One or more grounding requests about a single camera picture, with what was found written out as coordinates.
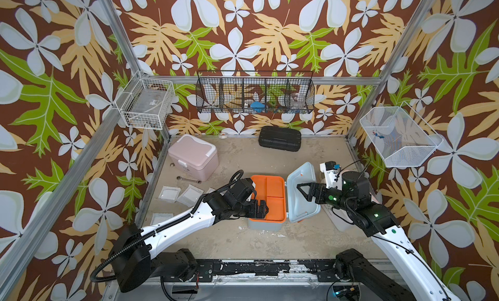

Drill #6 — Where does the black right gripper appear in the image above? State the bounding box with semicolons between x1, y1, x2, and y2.
297;182;356;215

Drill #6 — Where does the grey box orange handle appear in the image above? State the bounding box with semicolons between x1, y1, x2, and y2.
248;162;321;232

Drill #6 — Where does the white and salmon first aid box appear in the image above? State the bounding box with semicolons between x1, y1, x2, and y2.
329;172;382;232

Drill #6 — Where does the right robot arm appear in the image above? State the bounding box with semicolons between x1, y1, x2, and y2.
295;171;458;300

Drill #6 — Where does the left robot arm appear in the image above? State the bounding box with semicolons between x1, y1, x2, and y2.
90;170;269;293

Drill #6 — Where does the black hard case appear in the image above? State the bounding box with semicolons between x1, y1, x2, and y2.
259;126;301;152

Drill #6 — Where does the pink medicine chest box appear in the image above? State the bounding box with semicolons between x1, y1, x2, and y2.
168;135;219;181

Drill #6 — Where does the silver ratchet wrench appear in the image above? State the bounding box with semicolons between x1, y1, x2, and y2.
176;176;202;184

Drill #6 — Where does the white mesh basket right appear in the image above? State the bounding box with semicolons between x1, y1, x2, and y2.
360;102;444;168

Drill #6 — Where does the blue item in black basket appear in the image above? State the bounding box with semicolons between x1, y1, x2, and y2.
250;102;266;113

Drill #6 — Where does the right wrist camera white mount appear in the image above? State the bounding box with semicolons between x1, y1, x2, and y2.
320;161;340;189

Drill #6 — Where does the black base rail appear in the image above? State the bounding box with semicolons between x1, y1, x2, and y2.
196;259;366;282

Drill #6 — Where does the black wire basket rear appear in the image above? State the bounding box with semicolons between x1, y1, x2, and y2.
195;70;315;114

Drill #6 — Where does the white wire basket left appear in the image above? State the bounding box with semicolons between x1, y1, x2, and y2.
116;77;175;130

